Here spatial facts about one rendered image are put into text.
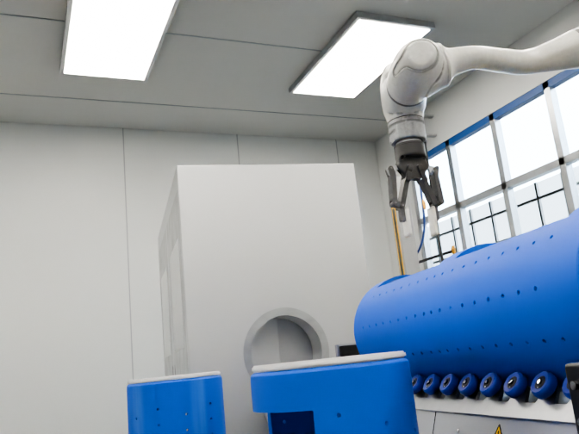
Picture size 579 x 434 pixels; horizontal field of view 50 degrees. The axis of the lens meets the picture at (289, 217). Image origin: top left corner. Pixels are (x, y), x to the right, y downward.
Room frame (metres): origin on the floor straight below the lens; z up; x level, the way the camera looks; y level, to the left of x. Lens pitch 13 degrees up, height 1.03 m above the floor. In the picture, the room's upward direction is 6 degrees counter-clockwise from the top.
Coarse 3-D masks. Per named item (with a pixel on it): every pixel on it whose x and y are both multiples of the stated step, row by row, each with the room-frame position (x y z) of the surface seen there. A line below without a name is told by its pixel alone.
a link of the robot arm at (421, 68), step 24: (408, 48) 1.23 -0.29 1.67; (432, 48) 1.22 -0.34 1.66; (456, 48) 1.30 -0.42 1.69; (480, 48) 1.31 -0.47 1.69; (504, 48) 1.39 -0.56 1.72; (552, 48) 1.44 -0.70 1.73; (576, 48) 1.43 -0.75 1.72; (408, 72) 1.25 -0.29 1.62; (432, 72) 1.25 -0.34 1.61; (456, 72) 1.31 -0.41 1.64; (504, 72) 1.42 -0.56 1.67; (528, 72) 1.46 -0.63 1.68; (408, 96) 1.33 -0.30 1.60
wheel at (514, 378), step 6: (516, 372) 1.09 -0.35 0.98; (510, 378) 1.11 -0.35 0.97; (516, 378) 1.08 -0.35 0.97; (522, 378) 1.07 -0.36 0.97; (504, 384) 1.11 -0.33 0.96; (510, 384) 1.09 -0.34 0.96; (516, 384) 1.07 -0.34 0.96; (522, 384) 1.07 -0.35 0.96; (504, 390) 1.10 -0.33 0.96; (510, 390) 1.08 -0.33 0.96; (516, 390) 1.07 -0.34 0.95; (522, 390) 1.07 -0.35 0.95; (510, 396) 1.09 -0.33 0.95; (516, 396) 1.08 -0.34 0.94
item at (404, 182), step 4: (408, 164) 1.44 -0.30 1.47; (412, 164) 1.45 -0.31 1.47; (408, 168) 1.44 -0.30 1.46; (412, 168) 1.45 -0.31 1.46; (408, 172) 1.45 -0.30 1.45; (408, 176) 1.44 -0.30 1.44; (404, 180) 1.45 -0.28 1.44; (408, 180) 1.45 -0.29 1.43; (404, 184) 1.45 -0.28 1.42; (408, 184) 1.45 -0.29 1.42; (400, 188) 1.47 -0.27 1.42; (404, 188) 1.45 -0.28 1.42; (400, 192) 1.46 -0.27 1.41; (404, 192) 1.45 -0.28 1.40; (400, 196) 1.45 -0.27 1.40; (404, 196) 1.44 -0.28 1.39; (400, 200) 1.45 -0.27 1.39; (404, 200) 1.44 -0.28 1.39; (400, 204) 1.44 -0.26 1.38; (404, 204) 1.44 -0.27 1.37
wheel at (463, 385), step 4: (464, 376) 1.25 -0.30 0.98; (468, 376) 1.24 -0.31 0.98; (472, 376) 1.22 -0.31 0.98; (476, 376) 1.23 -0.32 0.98; (464, 380) 1.24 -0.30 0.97; (468, 380) 1.23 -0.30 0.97; (472, 380) 1.22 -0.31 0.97; (476, 380) 1.22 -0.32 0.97; (460, 384) 1.25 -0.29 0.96; (464, 384) 1.24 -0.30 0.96; (468, 384) 1.22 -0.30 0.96; (472, 384) 1.21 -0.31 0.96; (476, 384) 1.22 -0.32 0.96; (460, 388) 1.24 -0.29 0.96; (464, 388) 1.22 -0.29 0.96; (468, 388) 1.22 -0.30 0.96; (472, 388) 1.22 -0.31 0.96; (476, 388) 1.22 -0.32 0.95; (460, 392) 1.23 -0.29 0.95; (464, 392) 1.22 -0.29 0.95; (468, 392) 1.22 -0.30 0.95; (472, 392) 1.22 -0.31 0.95
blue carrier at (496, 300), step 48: (528, 240) 0.98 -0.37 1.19; (576, 240) 0.86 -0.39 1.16; (384, 288) 1.55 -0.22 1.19; (432, 288) 1.26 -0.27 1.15; (480, 288) 1.08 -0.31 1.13; (528, 288) 0.95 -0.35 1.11; (576, 288) 0.85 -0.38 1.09; (384, 336) 1.49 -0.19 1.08; (432, 336) 1.27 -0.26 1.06; (480, 336) 1.11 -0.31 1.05; (528, 336) 0.99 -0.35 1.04; (576, 336) 0.89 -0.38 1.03; (528, 384) 1.15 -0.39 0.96
